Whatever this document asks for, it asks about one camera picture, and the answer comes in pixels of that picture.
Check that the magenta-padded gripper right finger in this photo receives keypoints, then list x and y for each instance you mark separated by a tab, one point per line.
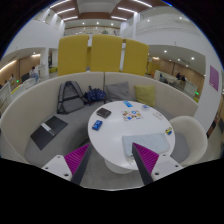
148	159

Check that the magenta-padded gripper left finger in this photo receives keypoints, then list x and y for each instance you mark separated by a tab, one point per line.
76	160

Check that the light blue towel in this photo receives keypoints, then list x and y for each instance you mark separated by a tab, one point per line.
146	140

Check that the small yellow-blue toy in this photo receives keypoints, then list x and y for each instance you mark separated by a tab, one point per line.
169	130

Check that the black laptop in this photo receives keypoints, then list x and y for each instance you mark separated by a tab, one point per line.
46	132

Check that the small white box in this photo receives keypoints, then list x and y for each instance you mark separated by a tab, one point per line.
158	115

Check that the colourful sticker sheet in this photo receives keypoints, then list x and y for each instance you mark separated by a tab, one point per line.
131	115

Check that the white armchair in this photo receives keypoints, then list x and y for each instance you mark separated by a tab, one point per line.
191	133

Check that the small blue-white packet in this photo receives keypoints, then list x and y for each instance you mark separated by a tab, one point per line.
145	107

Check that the black wallet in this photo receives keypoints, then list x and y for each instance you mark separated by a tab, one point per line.
103	112

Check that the blue card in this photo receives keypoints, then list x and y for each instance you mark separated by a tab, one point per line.
128	104

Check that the grey backpack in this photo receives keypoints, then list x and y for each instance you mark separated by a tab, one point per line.
70	98

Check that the yellow-green cushion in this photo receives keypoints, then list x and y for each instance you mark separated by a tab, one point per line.
145	95

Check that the navy blue bag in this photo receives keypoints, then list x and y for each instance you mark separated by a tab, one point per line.
95	95

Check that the curved beige sofa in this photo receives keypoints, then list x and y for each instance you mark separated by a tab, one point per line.
30	106

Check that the person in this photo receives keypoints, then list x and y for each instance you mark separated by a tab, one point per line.
183	78
178	76
34	73

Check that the yellow acoustic panel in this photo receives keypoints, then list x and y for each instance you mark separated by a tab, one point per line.
73	55
106	53
136	57

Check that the ceiling lights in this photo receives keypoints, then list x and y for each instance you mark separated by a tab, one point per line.
65	11

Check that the purple wall panel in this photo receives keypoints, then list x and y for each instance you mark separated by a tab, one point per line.
214	78

